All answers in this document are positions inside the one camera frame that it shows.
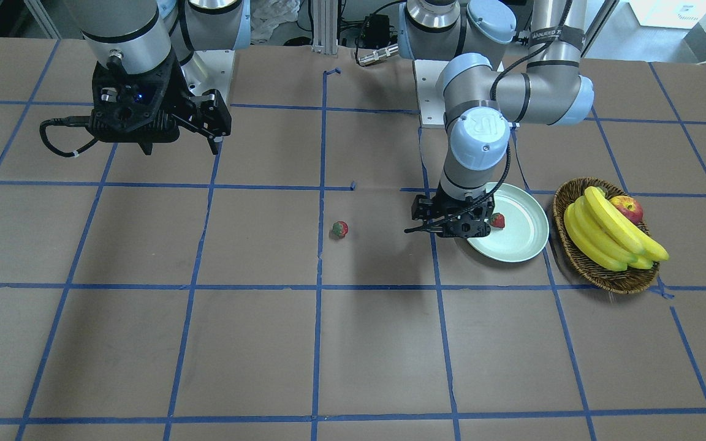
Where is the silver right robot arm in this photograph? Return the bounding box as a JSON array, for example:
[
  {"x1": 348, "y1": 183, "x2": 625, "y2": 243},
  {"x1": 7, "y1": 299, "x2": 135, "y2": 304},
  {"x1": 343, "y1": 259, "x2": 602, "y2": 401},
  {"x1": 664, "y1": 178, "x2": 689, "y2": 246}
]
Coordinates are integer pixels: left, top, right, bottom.
[{"x1": 40, "y1": 1, "x2": 251, "y2": 158}]

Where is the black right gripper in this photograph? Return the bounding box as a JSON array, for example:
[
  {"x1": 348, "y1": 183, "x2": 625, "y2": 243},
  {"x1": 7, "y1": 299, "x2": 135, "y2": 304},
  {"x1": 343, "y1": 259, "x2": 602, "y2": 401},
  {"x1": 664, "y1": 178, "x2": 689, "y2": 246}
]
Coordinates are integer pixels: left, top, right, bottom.
[{"x1": 86, "y1": 52, "x2": 232, "y2": 156}]

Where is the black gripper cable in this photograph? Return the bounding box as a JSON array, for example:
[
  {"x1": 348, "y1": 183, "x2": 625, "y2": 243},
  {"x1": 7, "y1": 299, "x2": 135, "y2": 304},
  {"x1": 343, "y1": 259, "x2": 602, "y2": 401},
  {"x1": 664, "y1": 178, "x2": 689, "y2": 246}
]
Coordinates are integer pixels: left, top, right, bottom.
[{"x1": 39, "y1": 116, "x2": 99, "y2": 159}]

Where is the wicker fruit basket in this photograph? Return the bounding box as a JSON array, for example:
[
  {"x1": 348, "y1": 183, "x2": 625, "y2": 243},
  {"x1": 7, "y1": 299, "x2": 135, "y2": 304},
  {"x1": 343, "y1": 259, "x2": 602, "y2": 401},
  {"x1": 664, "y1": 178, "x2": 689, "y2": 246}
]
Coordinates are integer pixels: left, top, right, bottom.
[{"x1": 550, "y1": 178, "x2": 659, "y2": 294}]

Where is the aluminium frame post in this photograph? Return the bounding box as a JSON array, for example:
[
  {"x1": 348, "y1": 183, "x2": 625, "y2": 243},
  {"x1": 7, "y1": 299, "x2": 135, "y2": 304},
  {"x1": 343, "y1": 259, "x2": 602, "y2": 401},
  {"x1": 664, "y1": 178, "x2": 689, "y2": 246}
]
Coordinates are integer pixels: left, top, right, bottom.
[{"x1": 308, "y1": 1, "x2": 341, "y2": 58}]

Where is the red apple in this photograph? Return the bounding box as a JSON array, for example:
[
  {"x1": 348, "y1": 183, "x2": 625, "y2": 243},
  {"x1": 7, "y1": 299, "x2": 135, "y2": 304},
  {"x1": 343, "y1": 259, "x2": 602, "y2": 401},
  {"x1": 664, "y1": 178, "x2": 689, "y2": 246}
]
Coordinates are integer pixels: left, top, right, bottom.
[{"x1": 610, "y1": 195, "x2": 643, "y2": 225}]

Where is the light green plate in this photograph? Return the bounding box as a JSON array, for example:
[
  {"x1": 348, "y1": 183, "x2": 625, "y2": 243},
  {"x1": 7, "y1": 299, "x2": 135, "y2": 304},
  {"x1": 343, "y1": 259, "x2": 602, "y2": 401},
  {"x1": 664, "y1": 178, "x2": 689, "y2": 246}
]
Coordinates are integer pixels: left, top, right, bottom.
[{"x1": 467, "y1": 183, "x2": 549, "y2": 263}]

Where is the yellow banana bunch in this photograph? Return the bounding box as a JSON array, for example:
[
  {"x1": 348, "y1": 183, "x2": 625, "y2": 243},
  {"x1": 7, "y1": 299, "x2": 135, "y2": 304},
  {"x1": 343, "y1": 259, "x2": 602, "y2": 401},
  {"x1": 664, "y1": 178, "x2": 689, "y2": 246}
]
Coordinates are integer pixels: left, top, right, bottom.
[{"x1": 563, "y1": 186, "x2": 670, "y2": 271}]

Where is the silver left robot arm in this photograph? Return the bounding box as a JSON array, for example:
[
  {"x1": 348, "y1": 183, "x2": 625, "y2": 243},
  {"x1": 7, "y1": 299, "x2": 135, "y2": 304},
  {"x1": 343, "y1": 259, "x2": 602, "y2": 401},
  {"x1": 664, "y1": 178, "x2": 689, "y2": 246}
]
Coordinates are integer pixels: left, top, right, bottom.
[{"x1": 398, "y1": 1, "x2": 594, "y2": 238}]

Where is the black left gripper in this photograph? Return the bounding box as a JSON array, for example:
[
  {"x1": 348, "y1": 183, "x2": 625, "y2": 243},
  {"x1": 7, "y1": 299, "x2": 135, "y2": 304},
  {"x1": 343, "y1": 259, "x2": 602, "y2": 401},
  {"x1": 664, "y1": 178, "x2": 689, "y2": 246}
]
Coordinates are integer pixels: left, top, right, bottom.
[{"x1": 411, "y1": 192, "x2": 494, "y2": 238}]

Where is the red strawberry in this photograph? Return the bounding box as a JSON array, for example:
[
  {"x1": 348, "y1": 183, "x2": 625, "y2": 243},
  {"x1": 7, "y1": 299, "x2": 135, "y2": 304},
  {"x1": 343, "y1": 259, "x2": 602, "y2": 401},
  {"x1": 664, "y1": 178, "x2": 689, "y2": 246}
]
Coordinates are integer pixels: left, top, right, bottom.
[
  {"x1": 331, "y1": 220, "x2": 349, "y2": 238},
  {"x1": 488, "y1": 212, "x2": 506, "y2": 230}
]

